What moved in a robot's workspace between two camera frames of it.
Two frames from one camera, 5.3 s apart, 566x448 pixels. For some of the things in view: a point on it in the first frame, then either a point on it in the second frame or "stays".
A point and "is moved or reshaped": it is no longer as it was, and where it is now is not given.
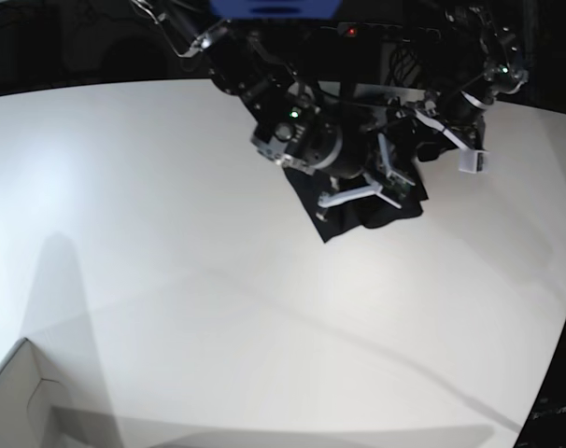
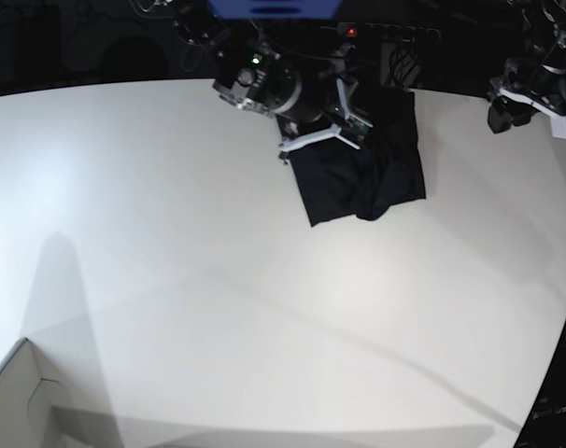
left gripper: (374, 187) -> (346, 127)
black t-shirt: (341, 207) is moved or reshaped
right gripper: (467, 131) -> (546, 92)
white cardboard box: (18, 412) stays
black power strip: (385, 33) stays
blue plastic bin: (275, 9) stays
